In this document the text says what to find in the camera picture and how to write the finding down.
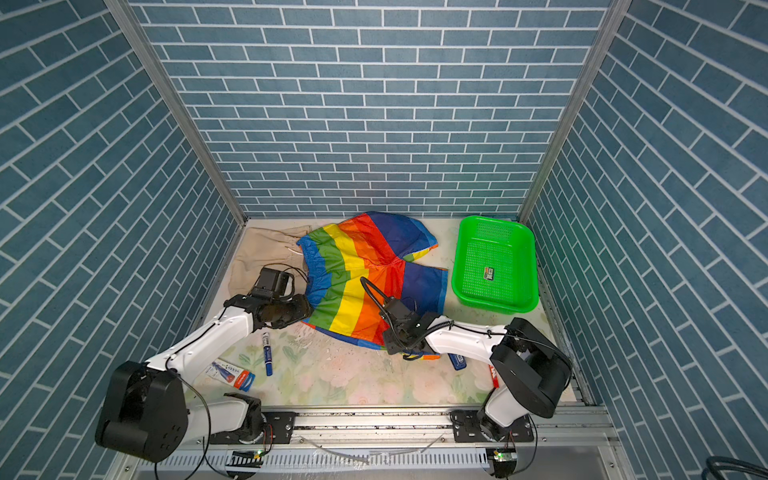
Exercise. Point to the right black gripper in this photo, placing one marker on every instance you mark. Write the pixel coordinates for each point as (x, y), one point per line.
(389, 345)

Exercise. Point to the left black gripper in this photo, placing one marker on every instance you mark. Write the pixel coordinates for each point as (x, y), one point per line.
(303, 310)

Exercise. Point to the beige shorts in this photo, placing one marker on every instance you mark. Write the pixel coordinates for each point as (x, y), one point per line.
(264, 247)

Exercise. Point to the multicolour shorts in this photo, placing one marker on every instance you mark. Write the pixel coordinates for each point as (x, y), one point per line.
(382, 248)

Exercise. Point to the green plastic basket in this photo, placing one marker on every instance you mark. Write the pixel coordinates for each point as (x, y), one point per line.
(507, 247)

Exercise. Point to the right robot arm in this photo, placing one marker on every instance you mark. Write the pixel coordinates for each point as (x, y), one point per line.
(532, 372)

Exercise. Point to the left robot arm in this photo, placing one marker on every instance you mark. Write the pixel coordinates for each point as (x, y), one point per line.
(145, 412)

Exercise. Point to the blue marker pen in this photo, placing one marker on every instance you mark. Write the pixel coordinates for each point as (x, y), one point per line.
(267, 353)

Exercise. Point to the blue stapler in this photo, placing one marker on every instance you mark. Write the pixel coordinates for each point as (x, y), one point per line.
(458, 362)

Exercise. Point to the red blue small packet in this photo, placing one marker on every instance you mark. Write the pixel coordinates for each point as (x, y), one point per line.
(230, 374)

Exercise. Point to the red marker pen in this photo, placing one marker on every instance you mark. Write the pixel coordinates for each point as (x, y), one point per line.
(494, 377)

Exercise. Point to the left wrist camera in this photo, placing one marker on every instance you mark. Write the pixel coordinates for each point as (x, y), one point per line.
(273, 284)

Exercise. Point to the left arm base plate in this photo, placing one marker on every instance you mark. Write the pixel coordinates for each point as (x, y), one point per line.
(268, 428)

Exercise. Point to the white cable tie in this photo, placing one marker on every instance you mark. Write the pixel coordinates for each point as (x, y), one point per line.
(365, 457)

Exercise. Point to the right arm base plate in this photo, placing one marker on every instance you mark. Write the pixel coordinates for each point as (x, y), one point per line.
(473, 426)

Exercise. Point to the aluminium front rail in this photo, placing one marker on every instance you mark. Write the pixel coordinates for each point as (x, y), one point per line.
(579, 442)

